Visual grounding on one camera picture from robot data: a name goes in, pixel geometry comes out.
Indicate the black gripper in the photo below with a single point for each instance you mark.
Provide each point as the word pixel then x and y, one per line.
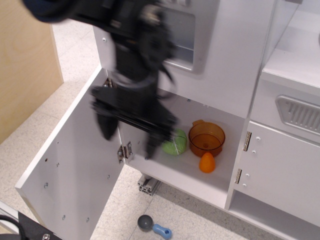
pixel 138 107

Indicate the white low fridge door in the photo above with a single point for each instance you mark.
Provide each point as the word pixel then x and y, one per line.
pixel 69 181

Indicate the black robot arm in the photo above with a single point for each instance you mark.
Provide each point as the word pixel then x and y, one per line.
pixel 142 42

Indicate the white toy kitchen fridge cabinet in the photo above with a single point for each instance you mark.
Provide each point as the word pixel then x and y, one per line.
pixel 221 94

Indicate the lower metal door hinge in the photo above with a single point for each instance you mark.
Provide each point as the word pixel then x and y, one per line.
pixel 124 152

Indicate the metal door hinge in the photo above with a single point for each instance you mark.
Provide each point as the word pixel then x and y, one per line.
pixel 109 83
pixel 124 152

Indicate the green toy cabbage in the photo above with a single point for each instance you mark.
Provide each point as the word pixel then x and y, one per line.
pixel 177 145

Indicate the aluminium extrusion foot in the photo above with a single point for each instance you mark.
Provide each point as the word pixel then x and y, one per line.
pixel 148 185

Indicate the upper metal door hinge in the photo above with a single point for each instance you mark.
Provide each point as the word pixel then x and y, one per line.
pixel 109 83

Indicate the orange transparent toy pot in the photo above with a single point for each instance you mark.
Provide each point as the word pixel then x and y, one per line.
pixel 206 137

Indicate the orange toy carrot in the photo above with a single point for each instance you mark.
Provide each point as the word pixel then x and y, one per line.
pixel 207 163

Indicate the grey blue toy scoop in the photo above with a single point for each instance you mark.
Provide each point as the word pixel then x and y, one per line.
pixel 146 224

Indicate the lower oven door hinge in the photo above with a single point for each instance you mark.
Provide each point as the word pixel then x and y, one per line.
pixel 238 176

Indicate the oven door hinge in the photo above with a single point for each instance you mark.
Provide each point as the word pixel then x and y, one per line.
pixel 238 176
pixel 247 141

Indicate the upper oven door hinge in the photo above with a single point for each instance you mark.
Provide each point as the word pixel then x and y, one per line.
pixel 247 141

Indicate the wooden panel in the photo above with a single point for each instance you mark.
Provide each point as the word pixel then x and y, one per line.
pixel 30 71

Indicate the grey ice dispenser recess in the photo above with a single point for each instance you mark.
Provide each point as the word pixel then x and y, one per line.
pixel 191 23

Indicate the white oven cabinet door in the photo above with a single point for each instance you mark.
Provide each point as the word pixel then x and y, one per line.
pixel 281 171

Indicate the grey vent panel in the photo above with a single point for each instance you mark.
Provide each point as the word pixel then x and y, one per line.
pixel 299 114

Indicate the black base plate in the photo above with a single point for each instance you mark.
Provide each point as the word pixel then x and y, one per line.
pixel 27 229

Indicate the aluminium rail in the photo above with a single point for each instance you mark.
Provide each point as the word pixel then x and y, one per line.
pixel 10 212

